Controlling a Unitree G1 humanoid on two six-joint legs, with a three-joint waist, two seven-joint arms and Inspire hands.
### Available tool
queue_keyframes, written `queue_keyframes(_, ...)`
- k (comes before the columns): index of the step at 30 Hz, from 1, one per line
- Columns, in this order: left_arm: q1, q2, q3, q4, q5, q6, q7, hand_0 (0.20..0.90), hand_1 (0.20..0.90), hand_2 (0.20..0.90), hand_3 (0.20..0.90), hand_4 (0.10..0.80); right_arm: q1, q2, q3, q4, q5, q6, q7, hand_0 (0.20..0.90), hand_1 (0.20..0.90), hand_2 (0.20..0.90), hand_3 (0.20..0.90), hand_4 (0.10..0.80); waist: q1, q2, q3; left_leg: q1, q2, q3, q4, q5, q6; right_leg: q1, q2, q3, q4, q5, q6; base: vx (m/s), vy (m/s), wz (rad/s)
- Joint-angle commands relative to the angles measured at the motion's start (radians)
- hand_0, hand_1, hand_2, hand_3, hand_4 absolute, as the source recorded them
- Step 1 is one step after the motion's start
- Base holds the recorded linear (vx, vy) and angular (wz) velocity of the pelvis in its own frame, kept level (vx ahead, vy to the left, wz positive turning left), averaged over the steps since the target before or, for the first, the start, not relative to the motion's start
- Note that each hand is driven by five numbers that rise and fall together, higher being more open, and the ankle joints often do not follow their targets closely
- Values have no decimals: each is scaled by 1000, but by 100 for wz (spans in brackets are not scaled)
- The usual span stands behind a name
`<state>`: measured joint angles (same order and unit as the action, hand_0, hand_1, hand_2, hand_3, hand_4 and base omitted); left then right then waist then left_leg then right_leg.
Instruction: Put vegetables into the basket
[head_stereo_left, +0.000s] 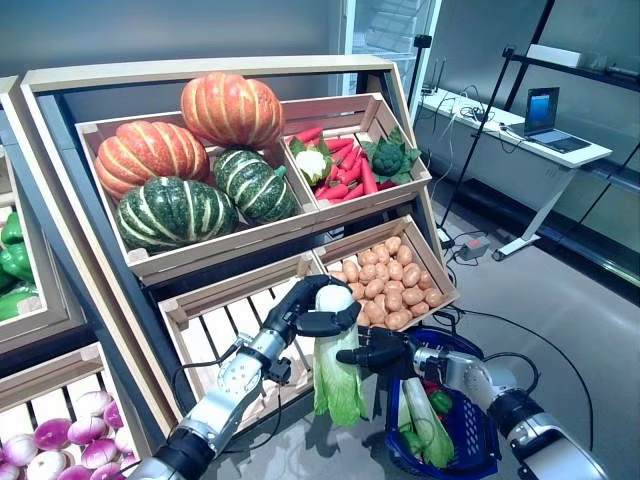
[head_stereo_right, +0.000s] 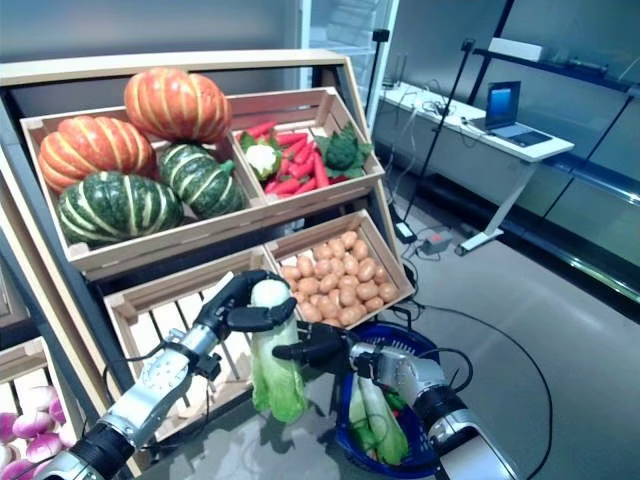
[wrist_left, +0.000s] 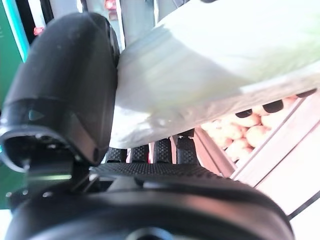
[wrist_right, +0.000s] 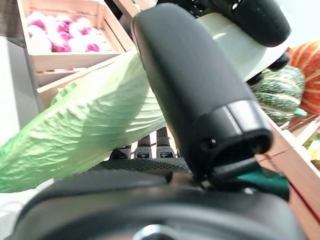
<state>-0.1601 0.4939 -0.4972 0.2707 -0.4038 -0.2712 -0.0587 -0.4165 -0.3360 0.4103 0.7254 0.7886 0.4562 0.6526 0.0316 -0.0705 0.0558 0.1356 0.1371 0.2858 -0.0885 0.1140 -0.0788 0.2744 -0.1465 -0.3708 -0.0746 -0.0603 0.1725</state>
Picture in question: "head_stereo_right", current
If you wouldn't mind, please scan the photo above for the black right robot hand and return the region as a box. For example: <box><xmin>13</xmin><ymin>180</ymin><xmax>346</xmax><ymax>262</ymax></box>
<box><xmin>272</xmin><ymin>322</ymin><xmax>359</xmax><ymax>369</ymax></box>

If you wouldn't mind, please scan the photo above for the small green striped pumpkin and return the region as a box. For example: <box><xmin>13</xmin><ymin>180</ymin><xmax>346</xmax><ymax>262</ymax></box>
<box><xmin>158</xmin><ymin>143</ymin><xmax>249</xmax><ymax>220</ymax></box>

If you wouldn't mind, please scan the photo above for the large green striped pumpkin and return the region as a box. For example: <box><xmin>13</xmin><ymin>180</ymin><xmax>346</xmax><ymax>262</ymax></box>
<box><xmin>57</xmin><ymin>171</ymin><xmax>185</xmax><ymax>246</ymax></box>

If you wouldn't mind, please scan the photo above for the wooden pumpkin crate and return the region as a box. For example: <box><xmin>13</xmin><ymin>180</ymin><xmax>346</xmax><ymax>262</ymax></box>
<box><xmin>19</xmin><ymin>104</ymin><xmax>269</xmax><ymax>261</ymax></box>

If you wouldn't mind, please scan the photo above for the dark wall shelf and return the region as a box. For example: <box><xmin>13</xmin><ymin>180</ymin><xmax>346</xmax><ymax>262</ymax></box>
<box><xmin>472</xmin><ymin>47</ymin><xmax>640</xmax><ymax>96</ymax></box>

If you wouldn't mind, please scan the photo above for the blue plastic shopping basket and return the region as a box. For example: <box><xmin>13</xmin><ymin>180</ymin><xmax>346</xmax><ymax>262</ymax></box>
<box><xmin>333</xmin><ymin>322</ymin><xmax>444</xmax><ymax>476</ymax></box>

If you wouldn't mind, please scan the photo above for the wooden display rack dark frame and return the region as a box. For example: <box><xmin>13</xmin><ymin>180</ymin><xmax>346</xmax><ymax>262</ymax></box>
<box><xmin>0</xmin><ymin>48</ymin><xmax>416</xmax><ymax>480</ymax></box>

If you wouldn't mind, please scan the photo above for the glass door white frame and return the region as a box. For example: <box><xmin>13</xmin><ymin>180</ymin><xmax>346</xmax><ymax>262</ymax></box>
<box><xmin>298</xmin><ymin>0</ymin><xmax>401</xmax><ymax>136</ymax></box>

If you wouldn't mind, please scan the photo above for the wooden carrot crate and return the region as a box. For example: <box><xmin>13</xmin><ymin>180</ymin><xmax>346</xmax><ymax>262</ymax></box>
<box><xmin>225</xmin><ymin>87</ymin><xmax>386</xmax><ymax>211</ymax></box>

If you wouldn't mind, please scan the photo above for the white cauliflower with leaves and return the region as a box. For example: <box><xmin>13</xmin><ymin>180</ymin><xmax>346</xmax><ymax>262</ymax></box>
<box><xmin>239</xmin><ymin>130</ymin><xmax>283</xmax><ymax>181</ymax></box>

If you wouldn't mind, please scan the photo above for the wooden potato crate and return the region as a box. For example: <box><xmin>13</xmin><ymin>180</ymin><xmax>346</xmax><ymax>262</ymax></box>
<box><xmin>264</xmin><ymin>209</ymin><xmax>416</xmax><ymax>329</ymax></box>

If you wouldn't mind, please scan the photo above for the black tripod stand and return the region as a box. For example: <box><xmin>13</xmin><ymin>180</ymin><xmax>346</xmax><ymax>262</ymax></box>
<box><xmin>399</xmin><ymin>38</ymin><xmax>476</xmax><ymax>236</ymax></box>
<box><xmin>367</xmin><ymin>28</ymin><xmax>391</xmax><ymax>134</ymax></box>

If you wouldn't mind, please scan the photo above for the white-slatted wooden crate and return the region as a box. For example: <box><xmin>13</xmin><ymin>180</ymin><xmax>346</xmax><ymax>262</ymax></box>
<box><xmin>103</xmin><ymin>247</ymin><xmax>281</xmax><ymax>441</ymax></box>

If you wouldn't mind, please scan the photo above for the open laptop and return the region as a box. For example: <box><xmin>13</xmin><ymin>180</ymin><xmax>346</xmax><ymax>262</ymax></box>
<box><xmin>472</xmin><ymin>80</ymin><xmax>554</xmax><ymax>147</ymax></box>

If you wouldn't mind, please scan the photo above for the white box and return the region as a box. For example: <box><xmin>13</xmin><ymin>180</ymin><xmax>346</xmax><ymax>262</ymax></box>
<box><xmin>488</xmin><ymin>37</ymin><xmax>545</xmax><ymax>63</ymax></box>

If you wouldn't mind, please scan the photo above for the round orange striped pumpkin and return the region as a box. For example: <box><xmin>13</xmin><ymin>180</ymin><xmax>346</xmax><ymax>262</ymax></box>
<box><xmin>123</xmin><ymin>67</ymin><xmax>232</xmax><ymax>144</ymax></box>

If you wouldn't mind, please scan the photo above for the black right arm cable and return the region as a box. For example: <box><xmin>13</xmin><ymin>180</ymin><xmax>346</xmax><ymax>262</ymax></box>
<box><xmin>419</xmin><ymin>347</ymin><xmax>474</xmax><ymax>399</ymax></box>

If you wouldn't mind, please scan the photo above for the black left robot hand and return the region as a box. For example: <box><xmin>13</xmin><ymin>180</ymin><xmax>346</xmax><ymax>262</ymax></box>
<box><xmin>192</xmin><ymin>269</ymin><xmax>299</xmax><ymax>346</ymax></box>

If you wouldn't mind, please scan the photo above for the wooden turnip crate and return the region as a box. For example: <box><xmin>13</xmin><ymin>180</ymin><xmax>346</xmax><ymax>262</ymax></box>
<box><xmin>0</xmin><ymin>337</ymin><xmax>86</xmax><ymax>480</ymax></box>

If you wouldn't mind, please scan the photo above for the white desk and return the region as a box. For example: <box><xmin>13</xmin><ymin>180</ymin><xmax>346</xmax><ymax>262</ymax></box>
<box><xmin>377</xmin><ymin>87</ymin><xmax>576</xmax><ymax>257</ymax></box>

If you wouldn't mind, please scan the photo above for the green broccoli with leaves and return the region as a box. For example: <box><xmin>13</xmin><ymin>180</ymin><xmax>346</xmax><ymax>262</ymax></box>
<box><xmin>315</xmin><ymin>124</ymin><xmax>374</xmax><ymax>179</ymax></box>

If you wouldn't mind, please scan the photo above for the flat orange striped pumpkin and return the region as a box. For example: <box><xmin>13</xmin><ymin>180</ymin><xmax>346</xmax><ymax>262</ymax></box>
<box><xmin>38</xmin><ymin>115</ymin><xmax>157</xmax><ymax>194</ymax></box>

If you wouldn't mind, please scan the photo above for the grey box with red button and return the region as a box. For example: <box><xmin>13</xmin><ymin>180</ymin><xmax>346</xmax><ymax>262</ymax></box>
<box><xmin>417</xmin><ymin>232</ymin><xmax>454</xmax><ymax>257</ymax></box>

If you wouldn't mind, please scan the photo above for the long black floor cable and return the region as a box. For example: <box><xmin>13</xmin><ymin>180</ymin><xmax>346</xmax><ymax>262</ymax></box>
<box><xmin>394</xmin><ymin>299</ymin><xmax>554</xmax><ymax>480</ymax></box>

